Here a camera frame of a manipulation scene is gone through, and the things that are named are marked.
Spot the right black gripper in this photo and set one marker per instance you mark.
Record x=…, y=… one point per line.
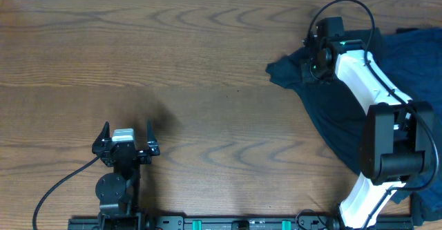
x=306, y=76

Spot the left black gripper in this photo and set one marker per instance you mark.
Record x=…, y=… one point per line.
x=101, y=148

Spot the dark teal t-shirt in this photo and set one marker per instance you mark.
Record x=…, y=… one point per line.
x=333, y=109

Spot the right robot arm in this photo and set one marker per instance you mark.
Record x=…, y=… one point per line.
x=397, y=142

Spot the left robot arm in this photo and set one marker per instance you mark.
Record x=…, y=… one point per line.
x=118, y=191

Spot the blue garment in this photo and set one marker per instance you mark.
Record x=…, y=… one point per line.
x=412, y=61

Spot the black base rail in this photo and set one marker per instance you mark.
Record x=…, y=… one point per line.
x=304, y=221

